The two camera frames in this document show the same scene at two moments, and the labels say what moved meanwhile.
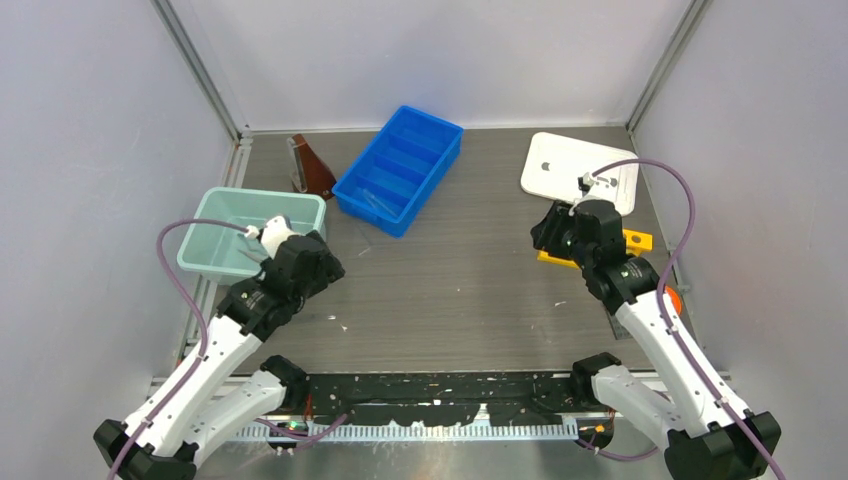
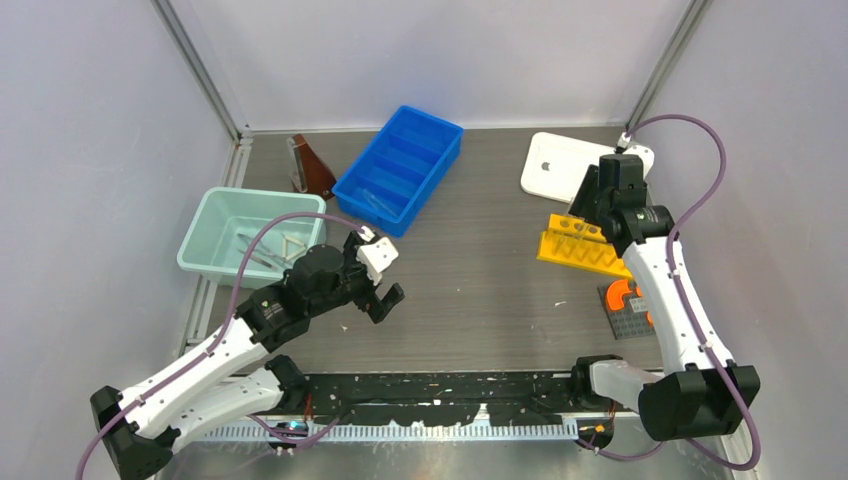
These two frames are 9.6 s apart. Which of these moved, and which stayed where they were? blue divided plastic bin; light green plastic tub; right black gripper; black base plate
Moved: right black gripper
Stayed: black base plate; light green plastic tub; blue divided plastic bin
